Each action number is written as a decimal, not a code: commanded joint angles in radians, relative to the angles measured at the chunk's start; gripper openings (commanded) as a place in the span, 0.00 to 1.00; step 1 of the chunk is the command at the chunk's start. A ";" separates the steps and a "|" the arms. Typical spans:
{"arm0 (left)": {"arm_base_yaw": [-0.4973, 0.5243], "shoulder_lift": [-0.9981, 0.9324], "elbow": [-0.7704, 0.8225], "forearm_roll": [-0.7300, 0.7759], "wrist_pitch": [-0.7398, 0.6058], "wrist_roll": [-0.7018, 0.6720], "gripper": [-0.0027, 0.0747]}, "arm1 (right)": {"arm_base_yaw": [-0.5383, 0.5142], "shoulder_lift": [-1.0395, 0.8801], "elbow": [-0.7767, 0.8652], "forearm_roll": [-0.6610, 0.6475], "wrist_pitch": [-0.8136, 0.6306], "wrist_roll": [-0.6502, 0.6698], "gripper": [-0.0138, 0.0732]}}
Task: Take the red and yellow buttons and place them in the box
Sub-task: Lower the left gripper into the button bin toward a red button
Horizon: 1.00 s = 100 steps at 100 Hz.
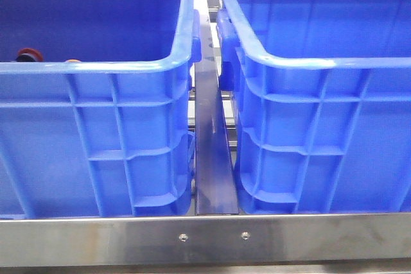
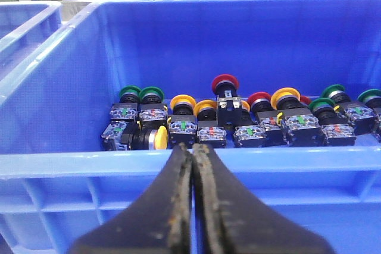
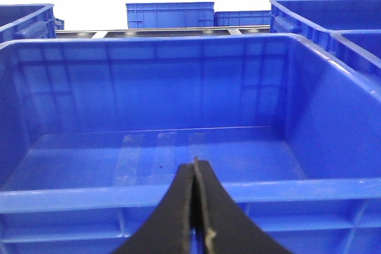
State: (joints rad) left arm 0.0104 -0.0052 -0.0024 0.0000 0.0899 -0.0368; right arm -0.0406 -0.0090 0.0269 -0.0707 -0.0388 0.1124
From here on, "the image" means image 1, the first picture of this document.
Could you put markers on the yellow mushroom push button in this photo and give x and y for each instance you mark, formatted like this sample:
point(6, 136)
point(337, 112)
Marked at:
point(73, 61)

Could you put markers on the red mushroom push button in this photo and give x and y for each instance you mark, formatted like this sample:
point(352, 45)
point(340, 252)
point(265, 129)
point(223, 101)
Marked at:
point(29, 55)

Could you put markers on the metal divider bar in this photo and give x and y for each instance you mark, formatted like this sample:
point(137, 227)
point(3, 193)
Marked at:
point(215, 188)

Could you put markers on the left blue plastic crate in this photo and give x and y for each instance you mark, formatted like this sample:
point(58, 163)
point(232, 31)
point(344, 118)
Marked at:
point(106, 137)

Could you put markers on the blue plastic crate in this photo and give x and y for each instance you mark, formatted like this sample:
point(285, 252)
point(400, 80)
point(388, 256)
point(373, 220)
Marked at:
point(106, 137)
point(321, 98)

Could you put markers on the right blue plastic crate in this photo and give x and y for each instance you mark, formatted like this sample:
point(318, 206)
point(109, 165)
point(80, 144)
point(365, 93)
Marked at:
point(321, 98)

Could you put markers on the left rail screw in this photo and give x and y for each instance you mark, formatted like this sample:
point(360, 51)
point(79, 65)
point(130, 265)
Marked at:
point(183, 237)

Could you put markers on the rail screw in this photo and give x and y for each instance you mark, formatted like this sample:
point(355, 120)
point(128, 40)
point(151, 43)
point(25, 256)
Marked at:
point(245, 236)
point(183, 237)

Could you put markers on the right rail screw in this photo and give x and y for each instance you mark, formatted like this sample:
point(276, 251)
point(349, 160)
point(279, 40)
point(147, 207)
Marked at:
point(245, 236)

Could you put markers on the stainless steel front rail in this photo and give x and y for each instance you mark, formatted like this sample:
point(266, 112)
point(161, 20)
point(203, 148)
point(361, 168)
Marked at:
point(211, 239)

